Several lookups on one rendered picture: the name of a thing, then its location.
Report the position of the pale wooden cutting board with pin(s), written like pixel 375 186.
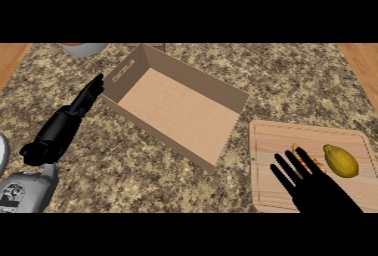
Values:
pixel 274 146

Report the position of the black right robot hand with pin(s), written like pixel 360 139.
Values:
pixel 322 193

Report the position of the yellow lemon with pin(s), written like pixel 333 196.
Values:
pixel 339 161

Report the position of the orange croissant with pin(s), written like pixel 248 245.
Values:
pixel 314 163

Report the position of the grey bowl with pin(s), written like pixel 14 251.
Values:
pixel 82 49

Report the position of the brown cardboard box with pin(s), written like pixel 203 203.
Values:
pixel 178 106

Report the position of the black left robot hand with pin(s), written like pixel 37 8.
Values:
pixel 54 129

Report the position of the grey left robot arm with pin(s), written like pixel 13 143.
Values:
pixel 23 191

